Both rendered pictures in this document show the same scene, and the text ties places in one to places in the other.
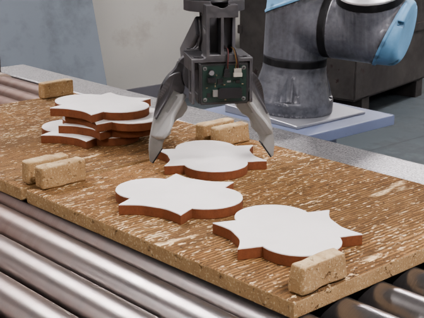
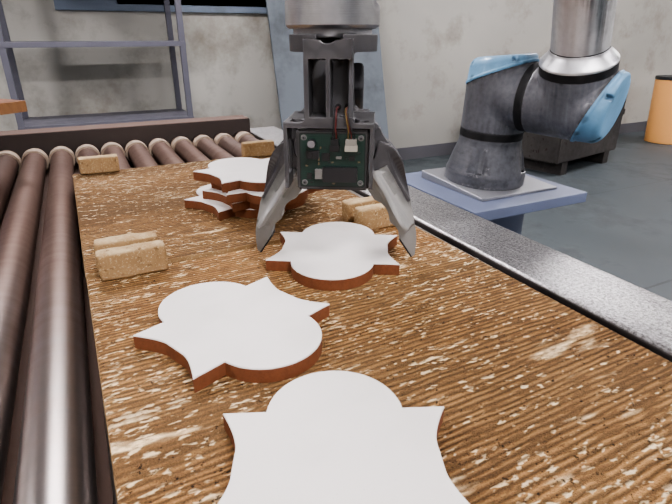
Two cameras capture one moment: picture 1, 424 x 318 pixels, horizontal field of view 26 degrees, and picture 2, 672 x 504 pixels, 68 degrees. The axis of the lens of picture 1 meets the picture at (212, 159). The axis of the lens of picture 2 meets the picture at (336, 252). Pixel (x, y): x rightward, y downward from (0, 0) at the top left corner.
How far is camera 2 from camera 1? 0.67 m
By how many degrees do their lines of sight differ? 16
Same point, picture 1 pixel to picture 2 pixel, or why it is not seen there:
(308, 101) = (498, 174)
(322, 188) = (459, 327)
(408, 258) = not seen: outside the picture
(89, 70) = not seen: hidden behind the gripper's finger
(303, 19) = (501, 91)
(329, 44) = (526, 117)
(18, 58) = not seen: hidden behind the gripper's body
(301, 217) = (382, 426)
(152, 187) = (212, 302)
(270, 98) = (461, 168)
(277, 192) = (390, 326)
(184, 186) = (255, 305)
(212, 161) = (329, 258)
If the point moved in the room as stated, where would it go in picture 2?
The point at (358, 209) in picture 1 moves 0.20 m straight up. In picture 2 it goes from (503, 394) to (560, 47)
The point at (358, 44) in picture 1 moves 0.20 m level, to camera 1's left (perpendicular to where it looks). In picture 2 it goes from (556, 118) to (431, 114)
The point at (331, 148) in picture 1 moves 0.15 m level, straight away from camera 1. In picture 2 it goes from (504, 239) to (514, 203)
